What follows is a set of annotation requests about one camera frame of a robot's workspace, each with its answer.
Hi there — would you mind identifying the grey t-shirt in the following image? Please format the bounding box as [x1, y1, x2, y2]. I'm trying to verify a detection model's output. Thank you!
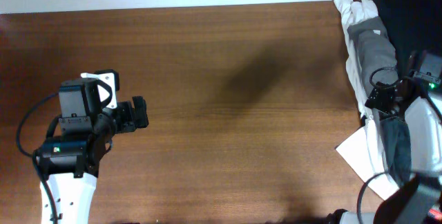
[347, 17, 397, 96]

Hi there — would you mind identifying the dark green Nike t-shirt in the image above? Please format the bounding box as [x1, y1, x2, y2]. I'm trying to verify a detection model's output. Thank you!
[372, 0, 441, 75]

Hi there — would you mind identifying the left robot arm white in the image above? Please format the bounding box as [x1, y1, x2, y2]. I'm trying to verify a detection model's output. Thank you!
[32, 96, 148, 223]

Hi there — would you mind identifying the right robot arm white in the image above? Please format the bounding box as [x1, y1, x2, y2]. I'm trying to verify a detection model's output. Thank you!
[336, 92, 441, 223]

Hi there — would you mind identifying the dark blue-grey garment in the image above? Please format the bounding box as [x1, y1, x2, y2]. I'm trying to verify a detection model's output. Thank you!
[380, 118, 412, 187]

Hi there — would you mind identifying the white garment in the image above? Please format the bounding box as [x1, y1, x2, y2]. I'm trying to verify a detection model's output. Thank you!
[334, 0, 387, 182]

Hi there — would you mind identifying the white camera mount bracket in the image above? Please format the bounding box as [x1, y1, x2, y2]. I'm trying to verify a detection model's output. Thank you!
[80, 69, 119, 109]

